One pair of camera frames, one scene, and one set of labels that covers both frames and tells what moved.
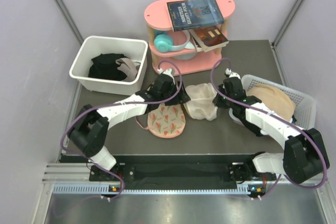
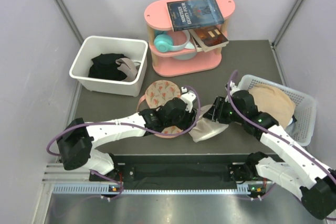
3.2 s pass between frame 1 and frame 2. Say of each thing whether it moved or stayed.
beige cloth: stayed
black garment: stayed
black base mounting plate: stayed
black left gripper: moved
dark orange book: stayed
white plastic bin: stayed
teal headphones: stayed
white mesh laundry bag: moved
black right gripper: moved
